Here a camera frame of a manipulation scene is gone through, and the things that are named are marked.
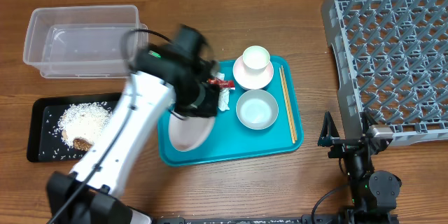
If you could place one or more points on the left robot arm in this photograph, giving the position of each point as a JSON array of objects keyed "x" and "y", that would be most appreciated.
[{"x": 160, "y": 76}]

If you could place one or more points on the white cup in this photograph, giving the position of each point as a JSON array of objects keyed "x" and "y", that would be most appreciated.
[{"x": 255, "y": 59}]

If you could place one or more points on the teal serving tray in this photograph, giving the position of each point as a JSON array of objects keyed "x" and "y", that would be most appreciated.
[{"x": 230, "y": 140}]

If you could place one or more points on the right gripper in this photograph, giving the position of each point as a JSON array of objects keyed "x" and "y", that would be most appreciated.
[{"x": 343, "y": 144}]

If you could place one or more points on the wooden chopstick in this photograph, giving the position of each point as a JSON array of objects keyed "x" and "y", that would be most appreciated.
[
  {"x": 287, "y": 105},
  {"x": 290, "y": 103}
]

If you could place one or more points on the white round plate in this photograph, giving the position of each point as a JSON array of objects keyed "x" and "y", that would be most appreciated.
[{"x": 188, "y": 133}]

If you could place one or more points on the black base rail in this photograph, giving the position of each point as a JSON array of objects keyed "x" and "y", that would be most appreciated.
[{"x": 304, "y": 219}]

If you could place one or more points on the wooden chopstick right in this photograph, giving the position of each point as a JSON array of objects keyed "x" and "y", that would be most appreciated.
[{"x": 290, "y": 103}]

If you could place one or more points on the white napkin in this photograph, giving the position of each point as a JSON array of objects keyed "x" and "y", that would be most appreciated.
[{"x": 224, "y": 95}]

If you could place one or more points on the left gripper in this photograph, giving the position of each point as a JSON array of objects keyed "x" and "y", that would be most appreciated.
[{"x": 210, "y": 105}]

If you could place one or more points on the white rice pile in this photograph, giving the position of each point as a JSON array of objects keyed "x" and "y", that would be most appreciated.
[{"x": 83, "y": 121}]

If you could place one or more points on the clear plastic bin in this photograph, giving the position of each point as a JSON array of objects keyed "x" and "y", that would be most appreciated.
[{"x": 79, "y": 41}]

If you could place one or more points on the grey bowl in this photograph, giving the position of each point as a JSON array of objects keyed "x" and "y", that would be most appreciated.
[{"x": 257, "y": 109}]

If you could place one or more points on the grey dishwasher rack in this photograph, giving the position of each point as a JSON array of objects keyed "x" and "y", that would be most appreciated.
[{"x": 391, "y": 58}]

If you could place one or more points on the red snack wrapper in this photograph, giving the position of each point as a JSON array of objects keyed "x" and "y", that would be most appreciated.
[{"x": 229, "y": 84}]

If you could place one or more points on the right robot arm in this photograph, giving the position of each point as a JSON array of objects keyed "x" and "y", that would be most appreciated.
[{"x": 373, "y": 193}]

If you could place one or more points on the wooden chopstick left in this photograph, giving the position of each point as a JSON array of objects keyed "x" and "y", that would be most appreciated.
[{"x": 287, "y": 105}]

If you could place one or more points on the black plastic tray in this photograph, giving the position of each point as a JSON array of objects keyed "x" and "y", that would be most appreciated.
[{"x": 45, "y": 142}]

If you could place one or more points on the brown food piece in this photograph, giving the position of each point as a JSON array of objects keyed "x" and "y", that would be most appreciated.
[{"x": 81, "y": 144}]

